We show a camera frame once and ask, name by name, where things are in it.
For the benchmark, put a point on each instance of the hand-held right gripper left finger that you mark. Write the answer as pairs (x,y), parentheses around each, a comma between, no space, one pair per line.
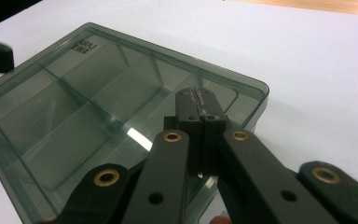
(191,105)

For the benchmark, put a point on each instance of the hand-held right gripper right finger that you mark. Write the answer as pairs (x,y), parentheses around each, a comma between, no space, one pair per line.
(213,124)

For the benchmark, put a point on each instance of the smoky clear plastic compartment box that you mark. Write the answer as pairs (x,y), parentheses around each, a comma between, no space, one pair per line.
(74,109)

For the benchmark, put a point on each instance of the white board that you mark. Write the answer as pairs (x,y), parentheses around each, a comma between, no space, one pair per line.
(307,56)

